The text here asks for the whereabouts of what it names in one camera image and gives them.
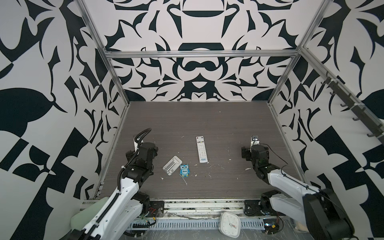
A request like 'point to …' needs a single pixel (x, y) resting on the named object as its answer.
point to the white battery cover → (172, 165)
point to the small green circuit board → (270, 225)
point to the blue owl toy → (184, 171)
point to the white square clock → (229, 224)
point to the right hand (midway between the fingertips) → (254, 145)
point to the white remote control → (202, 150)
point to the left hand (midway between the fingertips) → (140, 146)
